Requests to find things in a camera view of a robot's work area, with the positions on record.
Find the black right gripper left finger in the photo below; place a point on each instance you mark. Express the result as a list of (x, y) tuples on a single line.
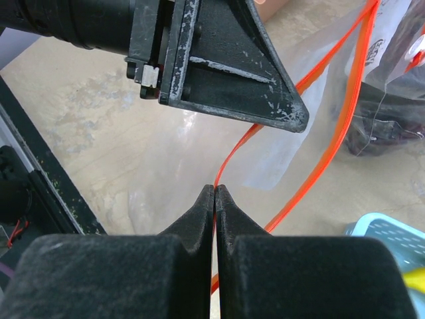
[(167, 275)]

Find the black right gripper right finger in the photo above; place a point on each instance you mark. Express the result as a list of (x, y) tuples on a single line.
[(266, 276)]

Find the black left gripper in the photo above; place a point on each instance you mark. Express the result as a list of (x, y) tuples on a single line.
[(212, 57)]

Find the clear zip top bag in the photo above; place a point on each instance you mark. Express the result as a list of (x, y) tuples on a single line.
[(391, 76), (266, 169)]

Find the light blue plastic basket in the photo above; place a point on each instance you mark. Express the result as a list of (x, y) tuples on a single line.
[(391, 242)]

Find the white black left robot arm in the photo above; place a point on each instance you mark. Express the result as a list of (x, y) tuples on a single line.
[(103, 25)]

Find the orange plastic file organizer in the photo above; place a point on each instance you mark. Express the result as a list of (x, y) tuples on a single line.
[(268, 8)]

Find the yellow banana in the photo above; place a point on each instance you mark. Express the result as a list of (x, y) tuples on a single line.
[(415, 279)]

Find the black metal base frame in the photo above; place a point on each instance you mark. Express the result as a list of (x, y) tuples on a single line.
[(37, 195)]

